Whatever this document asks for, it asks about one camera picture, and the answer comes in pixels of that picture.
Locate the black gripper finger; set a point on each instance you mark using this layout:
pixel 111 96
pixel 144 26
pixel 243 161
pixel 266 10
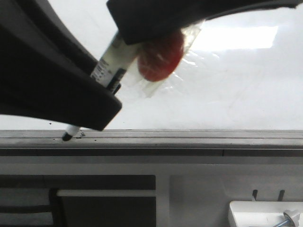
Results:
pixel 45 71
pixel 141 20

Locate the red round magnet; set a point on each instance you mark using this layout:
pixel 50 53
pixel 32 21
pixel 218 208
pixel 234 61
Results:
pixel 158 58

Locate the white whiteboard marker pen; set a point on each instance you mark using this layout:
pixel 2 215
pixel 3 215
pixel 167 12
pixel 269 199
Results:
pixel 114 63

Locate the grey aluminium whiteboard tray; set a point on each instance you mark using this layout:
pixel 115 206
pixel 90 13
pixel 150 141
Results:
pixel 239 143

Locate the white bracket with screw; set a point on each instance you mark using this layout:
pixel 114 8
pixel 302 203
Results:
pixel 264 213

